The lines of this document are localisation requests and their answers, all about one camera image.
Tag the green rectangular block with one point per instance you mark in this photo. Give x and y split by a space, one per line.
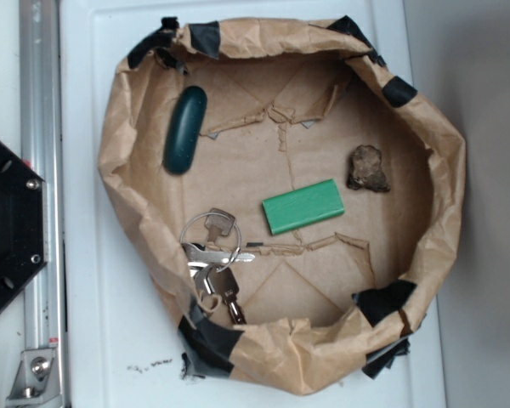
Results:
298 208

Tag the brown paper bag tray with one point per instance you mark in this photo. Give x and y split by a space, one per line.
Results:
288 101

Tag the brass key upper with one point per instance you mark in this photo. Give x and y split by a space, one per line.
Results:
219 223

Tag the silver long key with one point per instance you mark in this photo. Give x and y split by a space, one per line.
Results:
198 257

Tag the dark green oblong case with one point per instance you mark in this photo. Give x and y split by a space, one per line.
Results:
184 129

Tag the brown rough rock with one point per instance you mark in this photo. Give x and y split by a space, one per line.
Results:
366 171

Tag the white plastic tray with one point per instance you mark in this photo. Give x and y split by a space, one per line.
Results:
124 349

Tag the aluminium extrusion rail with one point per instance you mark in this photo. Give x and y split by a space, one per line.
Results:
41 146

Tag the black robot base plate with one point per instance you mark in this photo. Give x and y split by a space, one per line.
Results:
22 248

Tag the metal corner bracket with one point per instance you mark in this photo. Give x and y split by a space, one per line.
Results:
37 381

